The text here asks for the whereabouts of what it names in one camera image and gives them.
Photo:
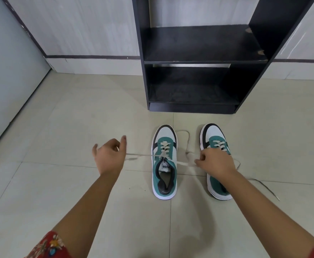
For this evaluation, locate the person's left hand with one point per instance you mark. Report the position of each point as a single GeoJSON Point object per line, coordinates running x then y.
{"type": "Point", "coordinates": [110, 159]}

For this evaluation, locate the person's right hand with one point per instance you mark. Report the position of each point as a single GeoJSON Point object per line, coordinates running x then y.
{"type": "Point", "coordinates": [217, 163]}

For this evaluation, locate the person's right fingers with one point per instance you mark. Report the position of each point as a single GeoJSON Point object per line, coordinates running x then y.
{"type": "Point", "coordinates": [200, 160]}

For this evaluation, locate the person's left little finger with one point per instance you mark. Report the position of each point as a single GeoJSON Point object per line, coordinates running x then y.
{"type": "Point", "coordinates": [94, 150]}

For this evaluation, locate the person's left thumb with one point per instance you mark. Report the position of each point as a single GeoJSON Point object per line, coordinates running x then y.
{"type": "Point", "coordinates": [123, 147]}

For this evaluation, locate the white shoelace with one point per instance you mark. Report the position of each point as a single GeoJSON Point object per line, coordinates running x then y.
{"type": "Point", "coordinates": [220, 144]}
{"type": "Point", "coordinates": [146, 155]}

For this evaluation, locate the person's left forearm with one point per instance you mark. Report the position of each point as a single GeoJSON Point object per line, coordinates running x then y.
{"type": "Point", "coordinates": [92, 212]}

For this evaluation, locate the person's right forearm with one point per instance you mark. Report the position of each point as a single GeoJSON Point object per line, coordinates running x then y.
{"type": "Point", "coordinates": [262, 212]}

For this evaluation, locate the teal white sneaker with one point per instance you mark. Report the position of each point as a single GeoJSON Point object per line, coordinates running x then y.
{"type": "Point", "coordinates": [164, 185]}
{"type": "Point", "coordinates": [216, 186]}

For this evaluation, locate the black wooden shelf unit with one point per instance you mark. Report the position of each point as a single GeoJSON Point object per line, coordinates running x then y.
{"type": "Point", "coordinates": [200, 45]}

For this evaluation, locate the grey door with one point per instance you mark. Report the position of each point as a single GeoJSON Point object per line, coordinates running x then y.
{"type": "Point", "coordinates": [9, 72]}

